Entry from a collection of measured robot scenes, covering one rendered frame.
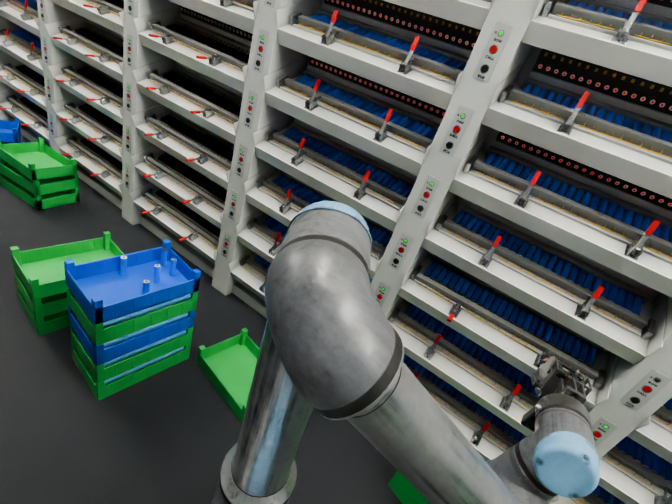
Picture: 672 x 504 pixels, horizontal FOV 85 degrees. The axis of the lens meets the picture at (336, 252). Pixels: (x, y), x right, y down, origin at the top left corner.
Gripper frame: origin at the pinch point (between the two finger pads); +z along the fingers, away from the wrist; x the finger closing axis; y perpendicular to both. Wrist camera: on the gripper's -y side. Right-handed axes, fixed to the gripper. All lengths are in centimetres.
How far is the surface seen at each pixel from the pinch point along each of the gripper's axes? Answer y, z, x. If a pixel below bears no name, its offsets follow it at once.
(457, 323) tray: -7.5, 13.0, 24.1
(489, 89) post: 53, 5, 46
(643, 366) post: 9.7, 10.4, -16.8
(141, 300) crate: -31, -37, 99
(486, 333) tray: -5.8, 14.2, 15.8
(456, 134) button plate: 41, 6, 49
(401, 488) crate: -57, -4, 13
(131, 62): 18, 9, 188
